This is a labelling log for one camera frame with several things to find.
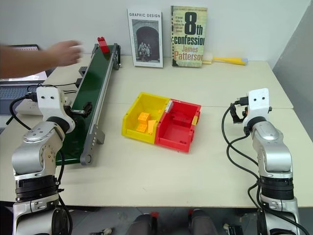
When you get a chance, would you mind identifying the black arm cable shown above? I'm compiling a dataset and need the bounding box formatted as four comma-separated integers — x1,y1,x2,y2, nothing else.
9,94,73,235
221,97,262,211

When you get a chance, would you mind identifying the red plastic bin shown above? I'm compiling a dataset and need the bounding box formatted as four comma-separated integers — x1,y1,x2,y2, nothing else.
155,98,202,153

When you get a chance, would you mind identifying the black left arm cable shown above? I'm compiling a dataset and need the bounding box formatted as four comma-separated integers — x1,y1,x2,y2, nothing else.
9,94,73,235

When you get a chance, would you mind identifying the red toy brick in bin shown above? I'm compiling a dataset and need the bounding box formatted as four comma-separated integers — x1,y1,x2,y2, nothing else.
171,112,193,128

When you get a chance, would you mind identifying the Graphic Design book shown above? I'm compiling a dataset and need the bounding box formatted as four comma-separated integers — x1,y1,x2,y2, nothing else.
127,8,164,69

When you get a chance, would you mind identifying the yellow handled sponge brush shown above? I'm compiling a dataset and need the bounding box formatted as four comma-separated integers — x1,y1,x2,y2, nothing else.
203,52,249,67

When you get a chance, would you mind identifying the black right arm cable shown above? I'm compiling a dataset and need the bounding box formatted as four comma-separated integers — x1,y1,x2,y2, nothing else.
221,97,262,211

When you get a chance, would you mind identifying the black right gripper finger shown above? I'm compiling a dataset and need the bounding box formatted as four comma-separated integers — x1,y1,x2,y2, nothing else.
230,103,240,125

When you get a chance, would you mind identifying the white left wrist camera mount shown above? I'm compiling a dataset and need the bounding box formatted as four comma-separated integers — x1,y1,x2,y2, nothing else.
36,87,76,134

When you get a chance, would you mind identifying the red toy brick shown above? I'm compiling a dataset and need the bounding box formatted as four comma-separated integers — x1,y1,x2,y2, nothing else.
97,36,110,54
171,112,193,128

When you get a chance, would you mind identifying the person's bare hand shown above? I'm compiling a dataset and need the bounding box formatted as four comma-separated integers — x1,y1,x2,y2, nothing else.
45,40,84,68

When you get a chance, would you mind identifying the green conveyor belt grey frame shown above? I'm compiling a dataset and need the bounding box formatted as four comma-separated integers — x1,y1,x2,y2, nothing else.
55,43,122,166

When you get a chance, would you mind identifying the thin black cable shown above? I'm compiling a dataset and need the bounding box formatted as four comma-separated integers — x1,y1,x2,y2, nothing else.
26,82,79,100

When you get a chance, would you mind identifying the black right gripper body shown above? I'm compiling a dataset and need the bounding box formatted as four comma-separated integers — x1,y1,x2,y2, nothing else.
237,104,248,124

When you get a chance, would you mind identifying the dark rounded shape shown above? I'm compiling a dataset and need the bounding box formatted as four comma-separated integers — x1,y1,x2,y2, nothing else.
129,212,160,235
187,208,219,235

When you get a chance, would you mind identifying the grey laptop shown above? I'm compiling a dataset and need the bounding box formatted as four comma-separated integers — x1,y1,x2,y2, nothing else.
0,44,57,116

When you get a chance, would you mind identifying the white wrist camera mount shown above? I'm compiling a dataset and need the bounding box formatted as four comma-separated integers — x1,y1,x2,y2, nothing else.
243,87,270,128
36,87,76,134

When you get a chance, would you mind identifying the orange wedge toy brick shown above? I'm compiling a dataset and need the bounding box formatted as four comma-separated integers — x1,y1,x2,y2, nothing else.
147,119,157,136

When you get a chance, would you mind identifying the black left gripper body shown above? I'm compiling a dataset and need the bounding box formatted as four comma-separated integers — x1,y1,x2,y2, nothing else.
63,97,85,116

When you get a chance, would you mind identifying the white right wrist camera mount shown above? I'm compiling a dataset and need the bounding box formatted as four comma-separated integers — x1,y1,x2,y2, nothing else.
243,87,270,128

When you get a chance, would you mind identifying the yellow plastic bin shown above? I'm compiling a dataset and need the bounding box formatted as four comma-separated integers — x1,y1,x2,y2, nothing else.
121,92,171,144

